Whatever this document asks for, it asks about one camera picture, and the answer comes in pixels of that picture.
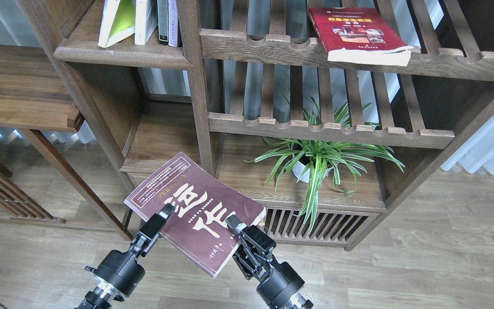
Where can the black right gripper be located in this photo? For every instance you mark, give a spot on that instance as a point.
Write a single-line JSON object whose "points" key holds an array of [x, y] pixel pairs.
{"points": [[279, 284]]}

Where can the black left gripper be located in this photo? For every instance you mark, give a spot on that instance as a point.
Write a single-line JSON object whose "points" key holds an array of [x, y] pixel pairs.
{"points": [[119, 273]]}

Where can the dark brown book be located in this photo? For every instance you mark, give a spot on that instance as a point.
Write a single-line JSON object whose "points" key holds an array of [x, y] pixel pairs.
{"points": [[202, 203]]}

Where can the yellow green book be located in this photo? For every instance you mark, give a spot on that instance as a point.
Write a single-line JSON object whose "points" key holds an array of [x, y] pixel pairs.
{"points": [[118, 22]]}

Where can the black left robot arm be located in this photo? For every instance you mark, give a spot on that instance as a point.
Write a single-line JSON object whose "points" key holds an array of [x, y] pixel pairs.
{"points": [[98, 303]]}

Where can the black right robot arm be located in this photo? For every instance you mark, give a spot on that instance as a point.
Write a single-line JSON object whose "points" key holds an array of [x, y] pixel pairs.
{"points": [[279, 284]]}

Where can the white plant pot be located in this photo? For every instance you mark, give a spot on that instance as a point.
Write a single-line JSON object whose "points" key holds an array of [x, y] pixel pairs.
{"points": [[301, 169]]}

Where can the green spider plant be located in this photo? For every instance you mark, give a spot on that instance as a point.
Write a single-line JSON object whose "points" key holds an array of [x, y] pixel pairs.
{"points": [[328, 155]]}

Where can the dark wooden bookshelf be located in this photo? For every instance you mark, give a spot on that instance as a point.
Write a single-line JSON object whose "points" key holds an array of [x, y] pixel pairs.
{"points": [[218, 94]]}

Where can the wooden side table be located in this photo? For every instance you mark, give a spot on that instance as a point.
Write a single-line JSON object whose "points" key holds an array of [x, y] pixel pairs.
{"points": [[33, 99]]}

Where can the white upright book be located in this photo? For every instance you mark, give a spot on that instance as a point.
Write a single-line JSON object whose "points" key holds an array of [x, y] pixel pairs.
{"points": [[146, 20]]}

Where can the dark green upright book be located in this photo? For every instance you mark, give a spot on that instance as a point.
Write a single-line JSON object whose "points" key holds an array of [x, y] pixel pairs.
{"points": [[163, 18]]}

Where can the red book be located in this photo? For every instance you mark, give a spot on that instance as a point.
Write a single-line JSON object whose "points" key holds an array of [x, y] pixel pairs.
{"points": [[358, 35]]}

